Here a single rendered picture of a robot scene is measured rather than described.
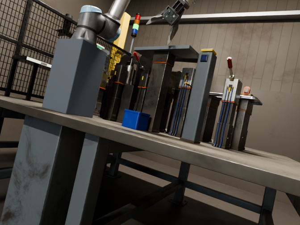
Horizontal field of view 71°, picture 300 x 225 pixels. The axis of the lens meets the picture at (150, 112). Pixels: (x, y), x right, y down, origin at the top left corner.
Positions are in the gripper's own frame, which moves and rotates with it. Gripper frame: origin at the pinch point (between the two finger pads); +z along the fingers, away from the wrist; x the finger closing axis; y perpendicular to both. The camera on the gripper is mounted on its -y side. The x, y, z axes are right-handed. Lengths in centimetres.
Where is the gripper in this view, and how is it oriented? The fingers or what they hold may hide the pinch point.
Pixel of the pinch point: (156, 35)
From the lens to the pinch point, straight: 116.3
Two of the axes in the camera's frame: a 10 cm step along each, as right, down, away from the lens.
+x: 7.1, 7.0, 0.2
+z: -6.7, 6.7, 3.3
